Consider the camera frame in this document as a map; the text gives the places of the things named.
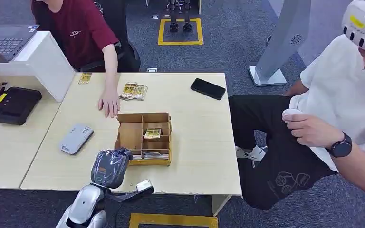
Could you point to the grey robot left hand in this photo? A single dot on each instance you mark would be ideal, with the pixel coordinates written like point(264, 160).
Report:
point(111, 168)

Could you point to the person's left hand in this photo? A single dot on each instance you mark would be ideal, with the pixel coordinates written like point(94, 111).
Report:
point(314, 130)
point(110, 104)

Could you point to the white hand controller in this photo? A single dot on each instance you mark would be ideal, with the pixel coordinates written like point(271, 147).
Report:
point(291, 111)

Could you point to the yellow printed card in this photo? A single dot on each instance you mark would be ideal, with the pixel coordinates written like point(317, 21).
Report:
point(152, 133)
point(85, 78)

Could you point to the wooden compartment box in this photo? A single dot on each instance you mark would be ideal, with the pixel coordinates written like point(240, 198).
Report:
point(130, 135)

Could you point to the grey power bank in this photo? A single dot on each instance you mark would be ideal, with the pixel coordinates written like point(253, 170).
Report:
point(76, 139)

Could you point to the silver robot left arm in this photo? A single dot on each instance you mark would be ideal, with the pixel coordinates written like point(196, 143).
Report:
point(86, 204)

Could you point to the stack of printed cards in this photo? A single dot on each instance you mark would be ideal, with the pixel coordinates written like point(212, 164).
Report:
point(133, 91)

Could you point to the dark grey laptop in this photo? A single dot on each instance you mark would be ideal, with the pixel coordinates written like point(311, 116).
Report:
point(6, 41)

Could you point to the black wristwatch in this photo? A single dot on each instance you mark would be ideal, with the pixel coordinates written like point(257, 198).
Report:
point(340, 148)

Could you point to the person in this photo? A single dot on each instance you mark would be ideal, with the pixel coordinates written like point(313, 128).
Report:
point(78, 34)
point(336, 94)

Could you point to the row of cards in slot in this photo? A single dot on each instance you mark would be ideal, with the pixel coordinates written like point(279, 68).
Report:
point(152, 156)

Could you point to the black office chair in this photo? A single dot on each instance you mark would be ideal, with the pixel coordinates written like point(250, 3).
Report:
point(129, 53)

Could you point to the small white floor tag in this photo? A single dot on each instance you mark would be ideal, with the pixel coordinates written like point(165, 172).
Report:
point(152, 70)

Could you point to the white desk riser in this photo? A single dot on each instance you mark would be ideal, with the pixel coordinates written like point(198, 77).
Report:
point(47, 67)

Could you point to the black device with yellow label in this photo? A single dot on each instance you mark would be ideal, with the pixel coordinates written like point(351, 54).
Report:
point(14, 105)

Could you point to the yellow floor tape square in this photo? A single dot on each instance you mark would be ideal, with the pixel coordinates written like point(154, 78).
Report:
point(160, 31)

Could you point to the white pillar stand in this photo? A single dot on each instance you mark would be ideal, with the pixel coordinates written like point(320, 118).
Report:
point(281, 41)

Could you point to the black smartphone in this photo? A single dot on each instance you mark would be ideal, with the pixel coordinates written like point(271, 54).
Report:
point(208, 89)

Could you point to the black robot foot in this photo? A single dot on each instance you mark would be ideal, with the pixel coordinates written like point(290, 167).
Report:
point(173, 27)
point(187, 27)

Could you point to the yellow floor tape frame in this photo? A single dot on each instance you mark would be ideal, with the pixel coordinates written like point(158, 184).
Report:
point(173, 219)

